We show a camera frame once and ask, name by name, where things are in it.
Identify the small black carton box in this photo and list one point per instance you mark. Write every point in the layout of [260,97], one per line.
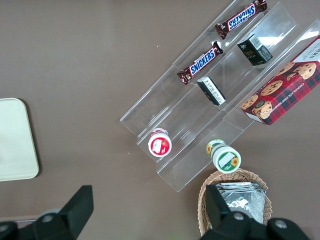
[253,51]
[211,91]

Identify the light tan wicker basket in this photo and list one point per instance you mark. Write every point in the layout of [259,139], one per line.
[225,175]

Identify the beige plastic tray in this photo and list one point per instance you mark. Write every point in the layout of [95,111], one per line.
[15,140]

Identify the Snickers chocolate bar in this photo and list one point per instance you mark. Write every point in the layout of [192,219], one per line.
[201,63]
[241,20]

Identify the clear acrylic stepped riser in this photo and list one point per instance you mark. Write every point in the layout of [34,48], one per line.
[180,120]
[275,30]

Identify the green lid yogurt cup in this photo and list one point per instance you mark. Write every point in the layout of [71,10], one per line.
[226,160]

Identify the red tartan cookie box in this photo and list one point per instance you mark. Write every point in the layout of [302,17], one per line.
[282,95]

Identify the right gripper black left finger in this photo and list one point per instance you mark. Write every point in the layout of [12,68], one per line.
[75,212]

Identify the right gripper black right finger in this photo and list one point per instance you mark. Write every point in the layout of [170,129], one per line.
[220,220]

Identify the aluminium foil container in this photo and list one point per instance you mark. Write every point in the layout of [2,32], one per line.
[245,200]

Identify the red lid yogurt cup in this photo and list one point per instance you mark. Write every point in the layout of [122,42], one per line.
[159,146]

